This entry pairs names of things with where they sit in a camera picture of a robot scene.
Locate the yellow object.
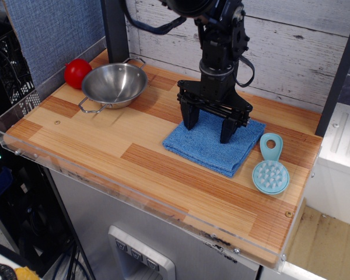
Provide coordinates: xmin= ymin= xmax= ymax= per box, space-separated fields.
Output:
xmin=14 ymin=267 xmax=40 ymax=280

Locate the blue microfiber towel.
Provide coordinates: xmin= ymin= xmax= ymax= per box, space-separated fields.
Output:
xmin=163 ymin=111 xmax=266 ymax=177

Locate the black plastic crate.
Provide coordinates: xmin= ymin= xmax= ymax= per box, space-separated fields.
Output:
xmin=0 ymin=31 xmax=34 ymax=104

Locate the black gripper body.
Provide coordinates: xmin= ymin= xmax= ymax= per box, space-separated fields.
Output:
xmin=177 ymin=70 xmax=253 ymax=127

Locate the steel bowl with handles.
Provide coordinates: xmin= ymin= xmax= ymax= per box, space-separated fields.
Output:
xmin=79 ymin=57 xmax=148 ymax=113

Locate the dark metal post left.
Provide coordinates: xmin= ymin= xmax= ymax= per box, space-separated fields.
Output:
xmin=100 ymin=0 xmax=129 ymax=63

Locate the red toy tomato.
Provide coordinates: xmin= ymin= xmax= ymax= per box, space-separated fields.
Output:
xmin=64 ymin=58 xmax=92 ymax=89

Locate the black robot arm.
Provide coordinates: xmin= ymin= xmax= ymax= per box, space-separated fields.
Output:
xmin=120 ymin=1 xmax=254 ymax=144

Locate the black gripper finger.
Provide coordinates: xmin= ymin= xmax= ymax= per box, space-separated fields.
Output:
xmin=220 ymin=117 xmax=241 ymax=144
xmin=180 ymin=97 xmax=201 ymax=130

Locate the white grooved appliance top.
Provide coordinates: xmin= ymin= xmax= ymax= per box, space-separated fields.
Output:
xmin=320 ymin=103 xmax=350 ymax=167

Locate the clear acrylic table guard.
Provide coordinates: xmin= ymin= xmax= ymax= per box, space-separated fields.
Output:
xmin=0 ymin=37 xmax=323 ymax=275

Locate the dark metal post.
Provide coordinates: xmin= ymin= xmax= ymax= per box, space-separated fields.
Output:
xmin=315 ymin=35 xmax=350 ymax=137
xmin=100 ymin=0 xmax=129 ymax=63

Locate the teal scalp massager brush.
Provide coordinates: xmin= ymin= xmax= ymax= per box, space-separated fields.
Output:
xmin=252 ymin=133 xmax=290 ymax=195

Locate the dark metal post right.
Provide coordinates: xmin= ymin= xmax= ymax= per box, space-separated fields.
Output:
xmin=315 ymin=35 xmax=350 ymax=137

